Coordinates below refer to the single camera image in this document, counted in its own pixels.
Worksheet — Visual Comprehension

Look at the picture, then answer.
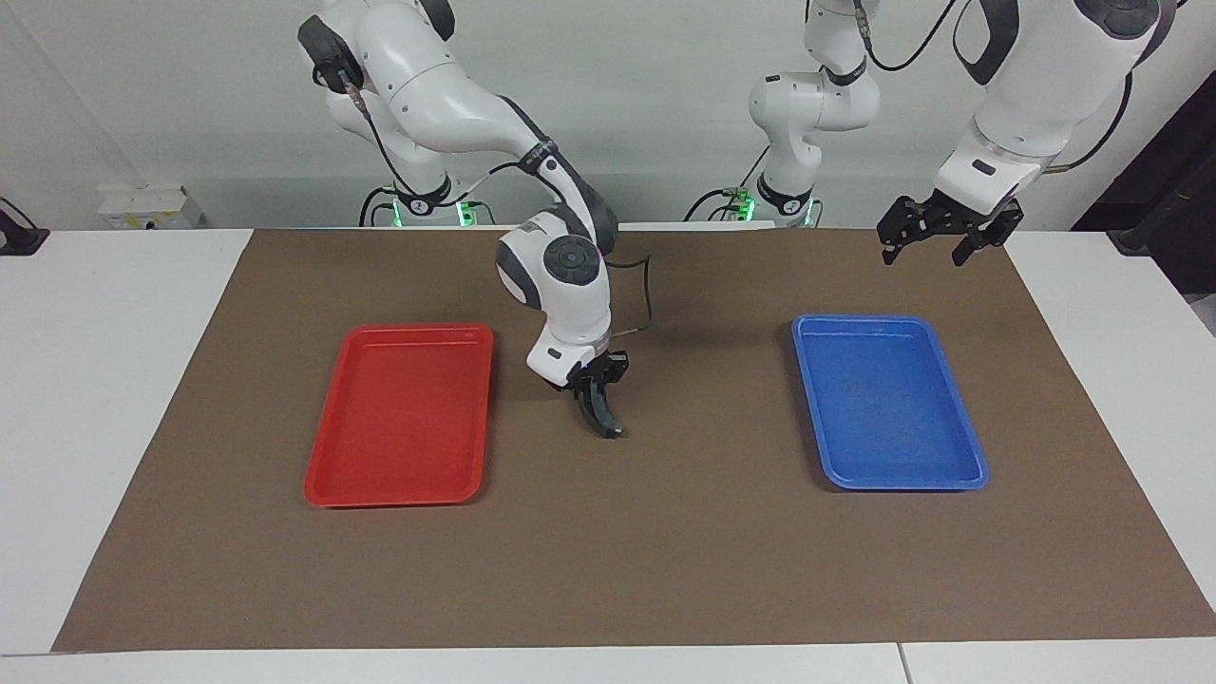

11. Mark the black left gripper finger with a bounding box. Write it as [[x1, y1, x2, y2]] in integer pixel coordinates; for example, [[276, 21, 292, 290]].
[[952, 201, 1026, 267], [876, 197, 930, 266]]

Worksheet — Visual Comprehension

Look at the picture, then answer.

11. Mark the long curved brake pad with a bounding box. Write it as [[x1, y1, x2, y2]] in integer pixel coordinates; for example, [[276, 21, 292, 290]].
[[576, 378, 626, 441]]

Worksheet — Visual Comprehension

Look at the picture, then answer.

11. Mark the black equipment stand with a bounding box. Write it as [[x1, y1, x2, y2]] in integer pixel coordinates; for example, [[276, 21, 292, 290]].
[[1072, 71, 1216, 297]]

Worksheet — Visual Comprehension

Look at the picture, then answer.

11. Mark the brown table mat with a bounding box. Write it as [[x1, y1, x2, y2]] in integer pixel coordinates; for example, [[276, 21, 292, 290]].
[[52, 228, 1216, 653]]

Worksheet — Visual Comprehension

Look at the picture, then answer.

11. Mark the blue plastic tray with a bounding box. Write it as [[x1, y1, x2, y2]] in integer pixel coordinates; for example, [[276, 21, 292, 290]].
[[791, 314, 990, 491]]

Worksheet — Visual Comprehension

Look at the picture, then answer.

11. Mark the red plastic tray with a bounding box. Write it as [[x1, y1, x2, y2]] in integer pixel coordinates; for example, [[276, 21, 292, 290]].
[[303, 323, 495, 508]]

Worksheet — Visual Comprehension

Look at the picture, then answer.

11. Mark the black table clamp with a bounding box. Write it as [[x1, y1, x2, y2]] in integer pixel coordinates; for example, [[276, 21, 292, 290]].
[[0, 198, 49, 256]]

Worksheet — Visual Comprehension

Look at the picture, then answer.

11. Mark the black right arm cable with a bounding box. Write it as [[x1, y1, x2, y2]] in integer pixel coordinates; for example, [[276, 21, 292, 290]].
[[350, 84, 654, 337]]

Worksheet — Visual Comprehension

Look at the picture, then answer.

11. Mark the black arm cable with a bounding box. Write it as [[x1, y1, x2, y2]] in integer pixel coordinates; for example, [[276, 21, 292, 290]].
[[853, 0, 1137, 174], [350, 84, 654, 337]]

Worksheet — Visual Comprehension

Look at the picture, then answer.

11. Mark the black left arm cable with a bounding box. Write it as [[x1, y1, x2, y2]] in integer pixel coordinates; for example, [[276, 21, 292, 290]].
[[853, 0, 1137, 174]]

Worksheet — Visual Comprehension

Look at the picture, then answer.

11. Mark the black base cable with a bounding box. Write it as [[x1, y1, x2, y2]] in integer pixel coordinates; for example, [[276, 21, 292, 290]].
[[684, 152, 772, 222], [358, 185, 400, 227]]

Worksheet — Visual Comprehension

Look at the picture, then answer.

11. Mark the white wall socket box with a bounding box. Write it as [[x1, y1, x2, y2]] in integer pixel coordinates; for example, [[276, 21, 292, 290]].
[[99, 184, 206, 230]]

